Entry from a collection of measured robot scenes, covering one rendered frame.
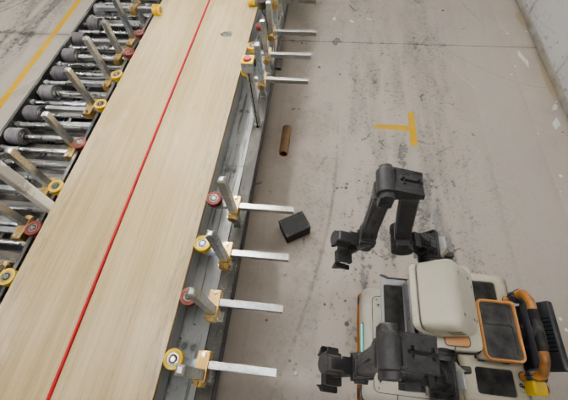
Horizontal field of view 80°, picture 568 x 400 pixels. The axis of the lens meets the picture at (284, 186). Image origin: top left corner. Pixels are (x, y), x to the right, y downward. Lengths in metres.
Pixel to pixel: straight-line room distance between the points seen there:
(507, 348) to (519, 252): 1.40
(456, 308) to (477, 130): 2.58
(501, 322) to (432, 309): 0.62
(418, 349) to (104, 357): 1.27
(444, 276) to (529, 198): 2.21
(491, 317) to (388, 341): 0.95
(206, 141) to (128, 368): 1.17
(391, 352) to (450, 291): 0.39
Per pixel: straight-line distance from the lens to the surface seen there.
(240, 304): 1.62
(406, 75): 3.86
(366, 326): 2.20
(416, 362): 0.83
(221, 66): 2.48
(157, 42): 2.85
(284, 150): 2.95
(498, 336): 1.71
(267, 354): 2.43
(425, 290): 1.17
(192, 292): 1.33
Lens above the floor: 2.41
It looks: 58 degrees down
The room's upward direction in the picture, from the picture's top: 5 degrees counter-clockwise
